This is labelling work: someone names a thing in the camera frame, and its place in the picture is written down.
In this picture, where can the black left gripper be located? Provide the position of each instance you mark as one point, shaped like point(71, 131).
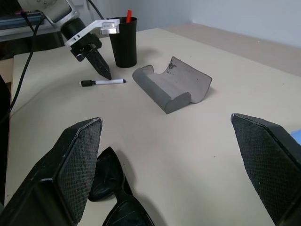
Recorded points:
point(85, 46)

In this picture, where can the light blue plate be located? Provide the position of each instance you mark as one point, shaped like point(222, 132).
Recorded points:
point(296, 136)

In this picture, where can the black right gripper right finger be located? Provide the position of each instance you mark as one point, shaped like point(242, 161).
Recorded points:
point(263, 160)

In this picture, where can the red marker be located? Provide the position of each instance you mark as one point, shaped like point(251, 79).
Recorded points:
point(129, 16)

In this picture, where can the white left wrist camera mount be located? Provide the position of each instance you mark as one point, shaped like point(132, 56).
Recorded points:
point(89, 28)

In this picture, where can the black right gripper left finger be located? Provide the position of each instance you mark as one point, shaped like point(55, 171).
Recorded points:
point(70, 169)

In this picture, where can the black sunglasses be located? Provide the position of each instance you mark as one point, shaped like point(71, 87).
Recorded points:
point(108, 179)

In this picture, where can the white marker with black cap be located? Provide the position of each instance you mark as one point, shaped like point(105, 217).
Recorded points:
point(105, 82)

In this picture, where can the grey metal rail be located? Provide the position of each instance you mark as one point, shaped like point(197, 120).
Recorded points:
point(14, 22)

